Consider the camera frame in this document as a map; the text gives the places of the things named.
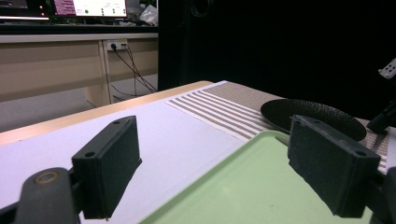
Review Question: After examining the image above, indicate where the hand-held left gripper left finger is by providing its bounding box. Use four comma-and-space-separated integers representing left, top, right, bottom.
71, 115, 143, 220

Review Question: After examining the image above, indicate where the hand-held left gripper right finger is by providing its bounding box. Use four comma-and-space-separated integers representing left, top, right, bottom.
287, 114, 382, 218

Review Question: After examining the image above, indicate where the black textured plate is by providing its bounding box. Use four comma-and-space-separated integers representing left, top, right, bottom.
260, 98, 368, 143

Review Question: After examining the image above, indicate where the green plastic tray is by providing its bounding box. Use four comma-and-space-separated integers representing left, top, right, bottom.
136, 130, 375, 224

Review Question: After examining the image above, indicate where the white board sheet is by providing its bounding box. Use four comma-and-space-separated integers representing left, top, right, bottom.
0, 79, 396, 224

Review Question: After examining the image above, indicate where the black curtain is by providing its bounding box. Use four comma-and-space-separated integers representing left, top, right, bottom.
158, 0, 396, 120

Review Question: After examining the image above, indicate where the striped beige placemat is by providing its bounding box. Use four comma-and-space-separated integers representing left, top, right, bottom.
164, 81, 390, 175

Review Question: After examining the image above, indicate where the beige wooden desk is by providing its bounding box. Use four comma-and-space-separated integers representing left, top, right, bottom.
0, 24, 160, 108

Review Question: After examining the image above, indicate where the clear plastic bag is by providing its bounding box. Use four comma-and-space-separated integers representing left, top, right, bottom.
139, 4, 159, 26

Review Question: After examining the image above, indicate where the lit computer monitor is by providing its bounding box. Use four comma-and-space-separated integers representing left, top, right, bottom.
50, 0, 129, 19

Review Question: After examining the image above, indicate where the dark computer monitor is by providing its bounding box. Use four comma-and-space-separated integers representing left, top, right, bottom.
0, 0, 50, 22

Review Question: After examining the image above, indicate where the black power cable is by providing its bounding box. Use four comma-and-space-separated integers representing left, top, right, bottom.
124, 44, 139, 97
111, 45, 158, 94

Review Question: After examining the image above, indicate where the white wall power outlet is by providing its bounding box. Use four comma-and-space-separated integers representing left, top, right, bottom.
106, 38, 129, 51

